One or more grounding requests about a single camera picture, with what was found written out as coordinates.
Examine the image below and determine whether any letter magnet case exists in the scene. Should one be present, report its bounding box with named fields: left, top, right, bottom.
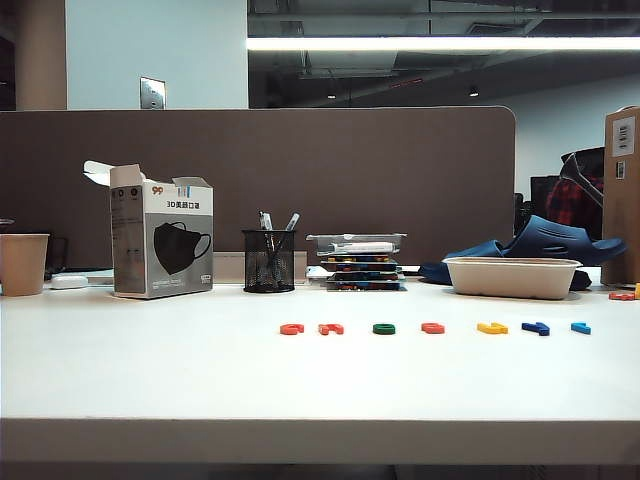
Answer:
left=324, top=272, right=404, bottom=292
left=319, top=255, right=401, bottom=274

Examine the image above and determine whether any black and silver pen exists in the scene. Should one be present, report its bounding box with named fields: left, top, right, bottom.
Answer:
left=272, top=212, right=301, bottom=266
left=258, top=210, right=277, bottom=266

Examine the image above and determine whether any clear plastic case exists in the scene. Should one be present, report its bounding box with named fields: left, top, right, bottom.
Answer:
left=305, top=232, right=408, bottom=257

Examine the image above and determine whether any black mesh pen holder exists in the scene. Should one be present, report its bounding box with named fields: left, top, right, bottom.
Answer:
left=241, top=228, right=297, bottom=294

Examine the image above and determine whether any brown desk partition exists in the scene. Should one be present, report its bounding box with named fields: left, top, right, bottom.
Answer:
left=0, top=105, right=517, bottom=269

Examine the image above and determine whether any navy blue foam slipper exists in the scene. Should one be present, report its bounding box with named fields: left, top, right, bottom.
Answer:
left=502, top=214, right=629, bottom=266
left=418, top=238, right=506, bottom=284

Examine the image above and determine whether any grey white face mask box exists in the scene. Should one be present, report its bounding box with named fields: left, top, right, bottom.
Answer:
left=83, top=159, right=215, bottom=300

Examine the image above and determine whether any beige pulp tray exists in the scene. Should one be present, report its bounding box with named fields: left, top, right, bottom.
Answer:
left=442, top=256, right=584, bottom=301

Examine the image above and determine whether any black monitor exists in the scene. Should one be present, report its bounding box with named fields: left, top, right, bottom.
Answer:
left=530, top=175, right=561, bottom=221

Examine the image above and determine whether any black red plaid jacket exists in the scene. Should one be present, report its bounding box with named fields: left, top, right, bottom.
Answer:
left=545, top=146, right=606, bottom=240

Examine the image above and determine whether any small white earbud case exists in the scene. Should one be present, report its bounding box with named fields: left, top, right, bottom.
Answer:
left=50, top=273, right=90, bottom=290

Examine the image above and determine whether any brown paper cup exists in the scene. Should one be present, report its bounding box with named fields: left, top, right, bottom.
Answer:
left=0, top=232, right=51, bottom=297

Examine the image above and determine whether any brown cardboard box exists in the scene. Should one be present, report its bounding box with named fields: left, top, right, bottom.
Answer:
left=601, top=105, right=640, bottom=286

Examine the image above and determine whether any metal wall switch plate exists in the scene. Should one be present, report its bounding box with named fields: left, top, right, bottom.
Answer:
left=139, top=76, right=168, bottom=111

